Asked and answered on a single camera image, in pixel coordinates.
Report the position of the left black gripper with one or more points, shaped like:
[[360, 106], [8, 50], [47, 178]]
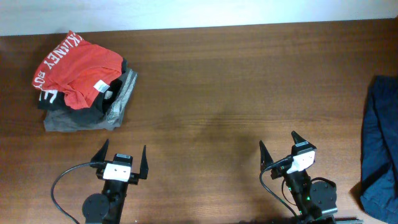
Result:
[[143, 169]]

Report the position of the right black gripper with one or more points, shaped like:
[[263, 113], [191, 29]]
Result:
[[267, 158]]

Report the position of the navy blue shorts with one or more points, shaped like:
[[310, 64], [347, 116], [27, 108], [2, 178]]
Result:
[[379, 150]]

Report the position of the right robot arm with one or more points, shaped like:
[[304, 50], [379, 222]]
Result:
[[315, 198]]

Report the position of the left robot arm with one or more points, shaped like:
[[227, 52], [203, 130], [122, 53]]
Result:
[[107, 206]]

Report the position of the grey folded shirt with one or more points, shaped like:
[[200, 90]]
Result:
[[114, 116]]

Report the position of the black folded shirt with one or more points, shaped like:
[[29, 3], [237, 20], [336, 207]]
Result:
[[53, 102]]

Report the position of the red folded shirt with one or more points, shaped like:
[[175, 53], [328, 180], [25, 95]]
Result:
[[79, 69]]

